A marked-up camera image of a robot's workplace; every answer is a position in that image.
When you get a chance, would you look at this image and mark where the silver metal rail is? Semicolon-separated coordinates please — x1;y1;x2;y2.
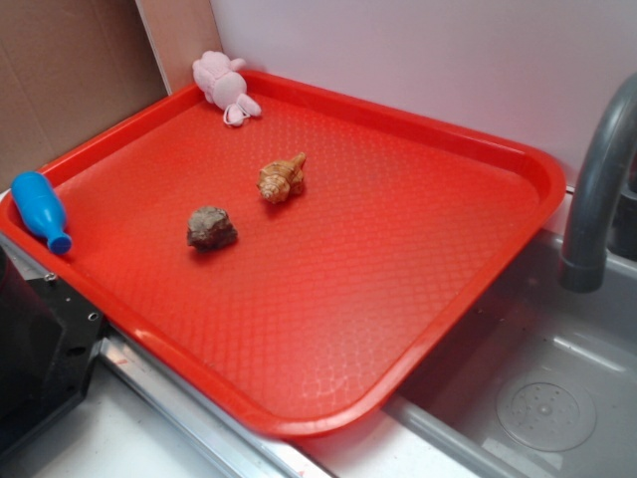
0;233;329;478

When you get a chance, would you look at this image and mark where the blue plastic toy bottle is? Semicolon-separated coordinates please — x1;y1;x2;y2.
11;171;73;255

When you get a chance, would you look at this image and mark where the grey toy faucet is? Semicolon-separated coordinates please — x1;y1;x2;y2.
558;75;636;293

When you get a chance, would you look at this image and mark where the grey toy sink basin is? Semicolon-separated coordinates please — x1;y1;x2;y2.
386;232;636;477

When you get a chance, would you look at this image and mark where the brown cardboard panel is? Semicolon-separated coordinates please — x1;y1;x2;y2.
1;1;166;189

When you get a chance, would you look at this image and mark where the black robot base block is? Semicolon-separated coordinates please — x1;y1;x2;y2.
1;252;105;460

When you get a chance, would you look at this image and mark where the pink plush toy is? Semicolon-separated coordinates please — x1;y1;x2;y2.
192;51;262;127

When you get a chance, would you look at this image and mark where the red plastic tray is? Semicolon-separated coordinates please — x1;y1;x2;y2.
1;72;565;438

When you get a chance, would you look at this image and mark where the brown rock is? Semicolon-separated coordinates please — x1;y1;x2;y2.
186;206;238;252

